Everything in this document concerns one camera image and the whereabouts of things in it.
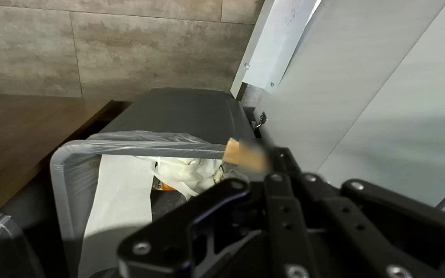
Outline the small brown food scrap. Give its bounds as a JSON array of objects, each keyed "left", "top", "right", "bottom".
[{"left": 222, "top": 137, "right": 267, "bottom": 171}]

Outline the open cabinet door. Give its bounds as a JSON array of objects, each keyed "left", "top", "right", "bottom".
[{"left": 229, "top": 0, "right": 322, "bottom": 95}]

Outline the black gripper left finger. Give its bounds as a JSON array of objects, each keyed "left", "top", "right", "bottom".
[{"left": 117, "top": 179, "right": 262, "bottom": 278}]

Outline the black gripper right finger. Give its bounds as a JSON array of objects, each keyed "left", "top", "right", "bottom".
[{"left": 265, "top": 146, "right": 445, "bottom": 278}]

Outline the grey trash bin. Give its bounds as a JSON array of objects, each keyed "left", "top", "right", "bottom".
[{"left": 49, "top": 87, "right": 256, "bottom": 278}]

